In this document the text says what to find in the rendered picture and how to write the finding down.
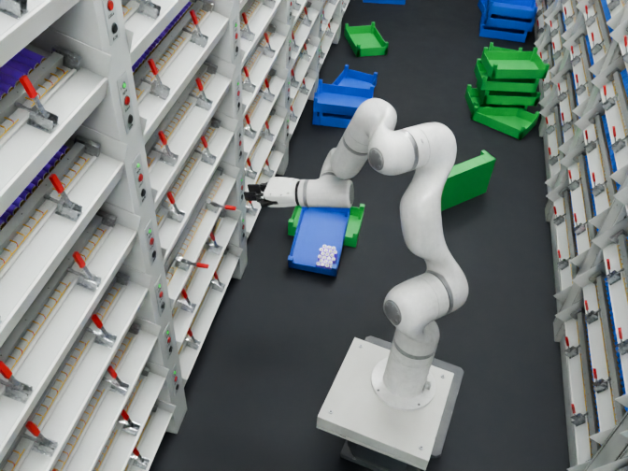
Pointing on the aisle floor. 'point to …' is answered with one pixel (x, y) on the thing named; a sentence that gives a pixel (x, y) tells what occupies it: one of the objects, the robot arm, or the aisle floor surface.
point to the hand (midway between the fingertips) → (252, 192)
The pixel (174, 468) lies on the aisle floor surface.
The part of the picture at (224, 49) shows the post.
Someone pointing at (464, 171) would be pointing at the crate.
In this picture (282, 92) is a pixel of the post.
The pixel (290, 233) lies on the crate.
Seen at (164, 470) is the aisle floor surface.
